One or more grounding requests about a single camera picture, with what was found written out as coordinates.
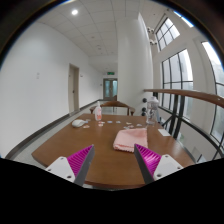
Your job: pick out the high paned window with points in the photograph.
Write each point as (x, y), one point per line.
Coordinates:
(167, 33)

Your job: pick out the white paper sheet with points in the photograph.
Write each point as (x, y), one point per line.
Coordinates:
(164, 132)

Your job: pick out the pink towel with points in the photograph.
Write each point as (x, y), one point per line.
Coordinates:
(130, 139)

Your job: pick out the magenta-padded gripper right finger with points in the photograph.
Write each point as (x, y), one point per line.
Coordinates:
(150, 163)

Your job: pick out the small printed sticker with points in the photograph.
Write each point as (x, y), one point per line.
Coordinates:
(100, 125)
(139, 125)
(86, 126)
(109, 122)
(130, 126)
(118, 122)
(127, 127)

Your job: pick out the side doorway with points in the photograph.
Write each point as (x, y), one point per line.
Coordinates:
(73, 88)

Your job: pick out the wooden chair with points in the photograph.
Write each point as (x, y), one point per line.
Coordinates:
(115, 104)

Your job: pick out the white bottle with orange label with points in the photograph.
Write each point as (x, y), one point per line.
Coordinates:
(98, 113)

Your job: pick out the glass double door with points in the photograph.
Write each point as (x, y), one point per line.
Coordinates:
(110, 89)

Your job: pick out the wooden handrail with black posts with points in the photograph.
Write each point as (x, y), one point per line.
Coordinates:
(200, 96)

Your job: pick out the green exit sign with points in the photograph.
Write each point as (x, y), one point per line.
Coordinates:
(110, 72)

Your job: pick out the round ceiling light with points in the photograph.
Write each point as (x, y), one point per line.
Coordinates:
(74, 12)

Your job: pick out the clear shaker bottle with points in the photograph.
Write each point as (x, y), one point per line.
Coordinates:
(152, 111)

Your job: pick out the large curved window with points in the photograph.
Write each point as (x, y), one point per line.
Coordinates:
(215, 96)

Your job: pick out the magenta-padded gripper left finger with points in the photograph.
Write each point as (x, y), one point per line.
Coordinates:
(80, 163)

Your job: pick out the tall paned window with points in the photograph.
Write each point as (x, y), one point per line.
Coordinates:
(178, 83)

